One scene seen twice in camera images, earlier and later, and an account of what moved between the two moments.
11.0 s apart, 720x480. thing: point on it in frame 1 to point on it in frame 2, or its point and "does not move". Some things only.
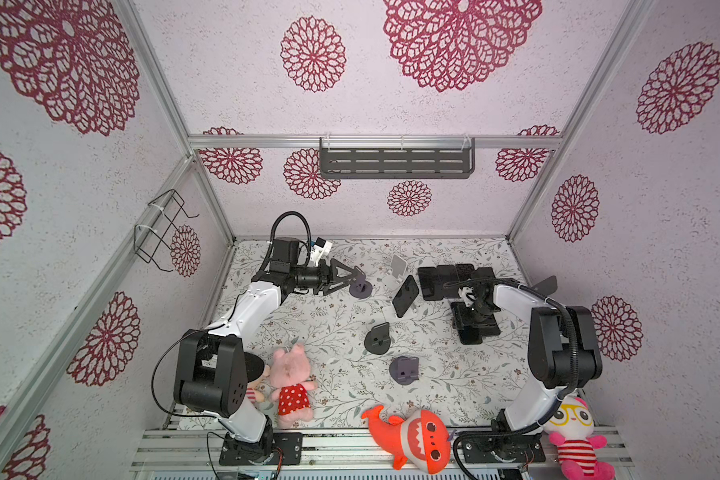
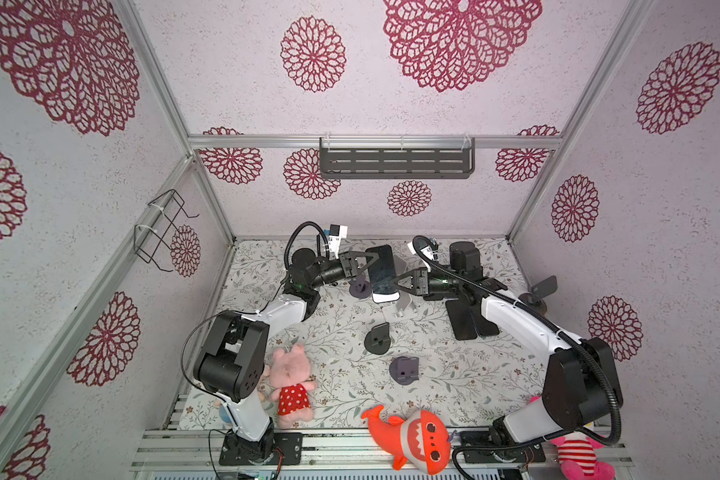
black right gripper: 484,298 to 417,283
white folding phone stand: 398,267 does not move
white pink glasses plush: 569,428 does not move
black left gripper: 325,279 to 349,264
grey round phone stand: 360,287 does not move
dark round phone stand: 404,370 does not move
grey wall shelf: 396,157 does not move
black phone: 406,295 to 382,272
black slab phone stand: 377,340 does not move
